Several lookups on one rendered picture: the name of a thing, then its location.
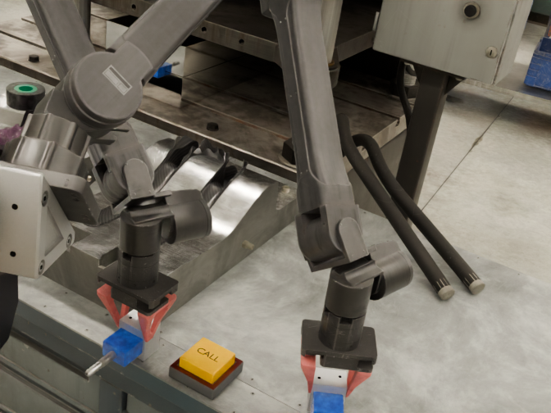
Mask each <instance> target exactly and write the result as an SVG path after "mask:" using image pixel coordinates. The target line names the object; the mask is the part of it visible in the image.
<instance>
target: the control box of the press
mask: <svg viewBox="0 0 551 413"><path fill-rule="evenodd" d="M532 3H533V0H383V2H382V6H381V10H380V11H377V12H376V16H375V20H374V25H373V29H372V30H374V31H376V36H375V40H374V44H373V50H376V51H378V52H383V53H386V54H389V55H391V56H395V57H399V58H400V59H399V60H400V62H399V64H398V71H397V90H398V95H399V98H400V101H401V103H402V106H403V111H404V115H405V118H406V126H407V136H406V139H405V143H404V146H403V152H402V156H401V159H400V162H399V163H398V172H397V175H396V180H397V181H398V183H399V184H400V185H401V187H402V188H403V189H404V191H405V192H406V193H407V194H408V196H409V197H410V198H411V199H412V200H413V201H414V202H415V203H416V204H418V201H419V197H420V195H421V189H422V186H423V183H424V179H425V176H426V171H427V167H428V165H429V161H430V156H431V153H432V149H433V146H434V143H435V137H436V135H437V131H438V128H439V123H440V119H441V116H442V113H443V109H444V104H445V101H446V97H447V95H448V92H449V91H450V90H451V89H453V88H454V87H455V86H457V85H458V84H459V83H460V82H462V81H463V80H465V79H466V78H468V79H472V80H475V81H478V82H481V83H483V84H488V85H491V86H495V85H496V84H497V83H498V82H499V81H500V80H501V79H503V78H504V77H505V76H506V75H508V74H509V73H510V72H511V71H512V66H513V63H514V61H515V57H516V55H517V50H518V47H519V44H520V42H521V37H522V34H523V31H524V29H525V26H526V21H527V18H528V16H529V12H530V9H531V5H532ZM410 64H412V65H413V67H414V70H415V72H416V75H417V79H418V82H419V87H418V90H417V96H416V100H415V103H414V107H413V110H412V111H411V107H410V104H409V102H408V98H407V95H406V93H405V88H404V73H405V69H406V65H410Z"/></svg>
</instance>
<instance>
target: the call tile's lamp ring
mask: <svg viewBox="0 0 551 413"><path fill-rule="evenodd" d="M235 361H237V362H236V363H235V364H234V365H232V366H231V367H230V368H229V369H228V370H227V371H226V372H225V373H224V374H223V375H222V376H221V377H220V378H219V379H218V380H217V381H216V382H215V383H214V384H210V383H208V382H207V381H205V380H203V379H200V378H199V377H198V376H196V375H194V374H191V373H190V372H188V371H187V370H184V369H182V368H181V367H179V366H178V364H179V363H180V358H179V359H177V360H176V361H175V362H174V363H172V364H171V365H170V366H171V367H172V368H174V369H176V370H178V371H179V372H181V373H183V374H186V375H188V376H189V377H190V378H192V379H195V380H196V381H198V382H199V383H201V384H204V385H205V386H207V387H209V388H211V389H212V390H214V389H215V388H216V387H217V386H218V385H219V384H220V383H221V382H223V381H224V380H225V379H226V378H227V377H228V376H229V375H230V374H231V373H232V372H233V371H234V370H235V369H236V368H237V367H238V366H239V365H240V364H241V363H242V362H243V361H241V360H240V359H238V358H235Z"/></svg>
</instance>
